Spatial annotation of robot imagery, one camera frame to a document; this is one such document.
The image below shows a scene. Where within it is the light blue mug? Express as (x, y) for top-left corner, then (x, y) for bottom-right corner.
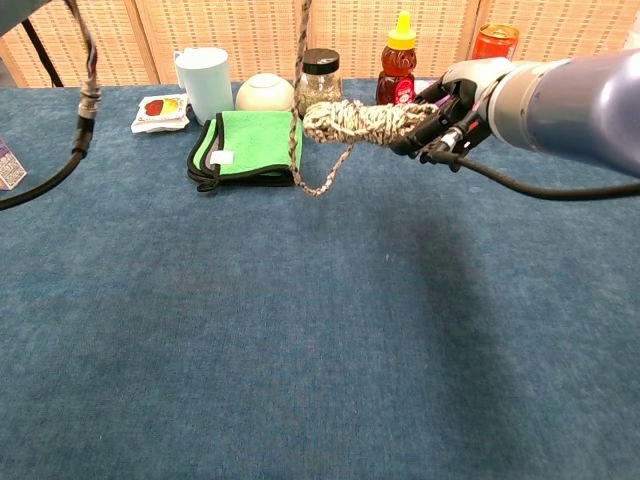
(173, 46), (235, 127)

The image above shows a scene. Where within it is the black stand pole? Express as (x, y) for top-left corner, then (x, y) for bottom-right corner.
(22, 18), (65, 88)

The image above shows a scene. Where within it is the glass jar with black lid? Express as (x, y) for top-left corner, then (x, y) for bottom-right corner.
(296, 48), (344, 109)

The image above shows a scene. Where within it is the bear-shaped honey bottle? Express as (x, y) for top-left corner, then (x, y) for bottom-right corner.
(375, 10), (419, 107)

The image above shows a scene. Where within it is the white ceramic bowl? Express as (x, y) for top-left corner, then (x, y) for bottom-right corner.
(234, 72), (297, 113)

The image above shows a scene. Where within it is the white brown braided rope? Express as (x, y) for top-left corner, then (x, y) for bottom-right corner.
(288, 0), (440, 198)

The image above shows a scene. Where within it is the purple small box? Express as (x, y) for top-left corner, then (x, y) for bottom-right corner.
(413, 78), (445, 101)

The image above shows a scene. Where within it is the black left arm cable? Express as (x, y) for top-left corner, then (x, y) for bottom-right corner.
(0, 0), (104, 211)

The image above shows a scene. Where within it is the green microfiber cloth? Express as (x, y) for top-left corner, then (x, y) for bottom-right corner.
(186, 110), (305, 194)

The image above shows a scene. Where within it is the white snack packet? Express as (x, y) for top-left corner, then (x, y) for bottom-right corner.
(130, 93), (190, 135)

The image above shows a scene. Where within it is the orange drink can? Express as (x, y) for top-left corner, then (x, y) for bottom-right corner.
(471, 23), (521, 62)

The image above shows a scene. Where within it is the woven bamboo folding screen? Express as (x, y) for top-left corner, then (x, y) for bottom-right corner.
(0, 0), (640, 89)

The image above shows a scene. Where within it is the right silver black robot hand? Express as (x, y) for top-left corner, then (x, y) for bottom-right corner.
(389, 57), (516, 169)

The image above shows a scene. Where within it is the small purple carton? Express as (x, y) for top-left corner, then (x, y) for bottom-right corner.
(0, 138), (28, 192)

